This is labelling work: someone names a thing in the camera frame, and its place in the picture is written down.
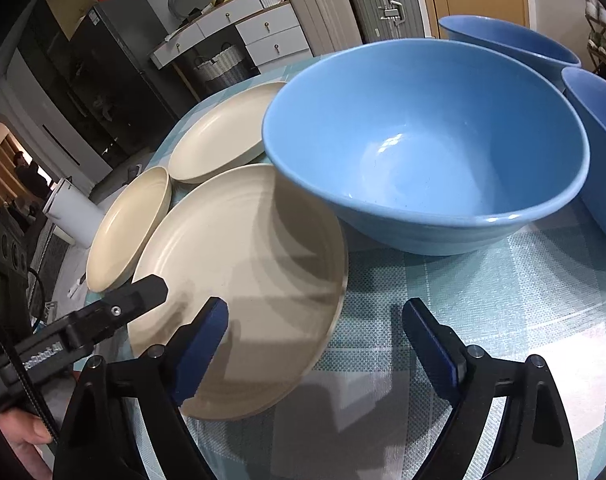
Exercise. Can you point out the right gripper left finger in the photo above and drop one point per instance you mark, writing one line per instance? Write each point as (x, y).
(97, 440)

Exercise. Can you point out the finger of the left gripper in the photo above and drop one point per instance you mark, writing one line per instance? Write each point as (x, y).
(87, 327)

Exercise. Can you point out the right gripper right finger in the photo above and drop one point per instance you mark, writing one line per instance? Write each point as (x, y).
(534, 440)

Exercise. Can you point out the cream plate with ridges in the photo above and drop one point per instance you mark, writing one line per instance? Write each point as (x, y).
(126, 228)

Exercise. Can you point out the large cream plate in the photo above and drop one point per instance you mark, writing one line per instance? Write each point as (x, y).
(276, 255)

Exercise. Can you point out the small cream plate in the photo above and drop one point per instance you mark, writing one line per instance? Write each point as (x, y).
(228, 136)

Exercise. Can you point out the large blue bowl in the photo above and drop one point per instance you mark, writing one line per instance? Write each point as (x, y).
(429, 146)

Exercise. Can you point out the left hand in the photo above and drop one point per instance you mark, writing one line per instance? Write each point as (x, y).
(24, 433)

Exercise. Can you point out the white kettle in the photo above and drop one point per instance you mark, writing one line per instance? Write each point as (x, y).
(74, 213)

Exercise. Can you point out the teal plaid tablecloth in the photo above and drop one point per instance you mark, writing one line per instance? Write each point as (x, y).
(367, 410)

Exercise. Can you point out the black refrigerator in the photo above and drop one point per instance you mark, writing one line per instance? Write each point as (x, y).
(113, 74)

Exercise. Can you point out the woven laundry basket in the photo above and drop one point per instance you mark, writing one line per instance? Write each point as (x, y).
(229, 66)

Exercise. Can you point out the white drawer desk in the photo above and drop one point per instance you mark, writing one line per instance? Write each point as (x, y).
(269, 30)

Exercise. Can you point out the beige suitcase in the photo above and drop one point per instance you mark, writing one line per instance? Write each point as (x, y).
(328, 25)

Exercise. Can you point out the shoe rack with shoes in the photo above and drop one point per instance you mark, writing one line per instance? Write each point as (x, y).
(595, 14)

